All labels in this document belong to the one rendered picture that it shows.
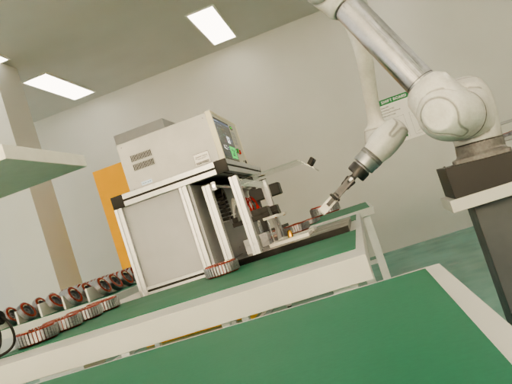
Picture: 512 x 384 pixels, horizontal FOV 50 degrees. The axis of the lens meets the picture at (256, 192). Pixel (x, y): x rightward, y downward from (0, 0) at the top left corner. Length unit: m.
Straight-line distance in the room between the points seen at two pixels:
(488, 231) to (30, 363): 1.37
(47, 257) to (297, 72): 3.95
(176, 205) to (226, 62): 5.93
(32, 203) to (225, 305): 4.91
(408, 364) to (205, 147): 1.73
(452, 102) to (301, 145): 5.81
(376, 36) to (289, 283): 1.01
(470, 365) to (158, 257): 1.69
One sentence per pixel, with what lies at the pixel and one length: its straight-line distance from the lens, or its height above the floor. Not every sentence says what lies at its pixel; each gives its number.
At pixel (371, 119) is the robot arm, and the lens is 2.20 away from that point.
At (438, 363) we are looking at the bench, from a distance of 0.37.
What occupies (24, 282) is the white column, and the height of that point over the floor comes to 1.04.
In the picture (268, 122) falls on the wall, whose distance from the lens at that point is 7.52.
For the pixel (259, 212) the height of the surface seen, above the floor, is 0.90.
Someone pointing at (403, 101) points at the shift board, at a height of 1.79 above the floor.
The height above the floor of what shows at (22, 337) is 0.78.
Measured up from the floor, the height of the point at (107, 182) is 1.79.
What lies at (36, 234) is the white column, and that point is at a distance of 5.94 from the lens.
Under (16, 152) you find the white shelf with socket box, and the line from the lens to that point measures 1.36.
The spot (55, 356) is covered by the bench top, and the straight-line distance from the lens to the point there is 1.29.
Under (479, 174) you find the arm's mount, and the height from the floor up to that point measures 0.80.
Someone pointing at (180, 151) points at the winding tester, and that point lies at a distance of 2.08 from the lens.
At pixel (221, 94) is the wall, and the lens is 7.71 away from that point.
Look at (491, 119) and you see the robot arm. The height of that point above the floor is 0.95.
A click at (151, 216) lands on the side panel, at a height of 1.01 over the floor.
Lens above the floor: 0.86
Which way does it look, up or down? 3 degrees up
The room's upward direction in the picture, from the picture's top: 18 degrees counter-clockwise
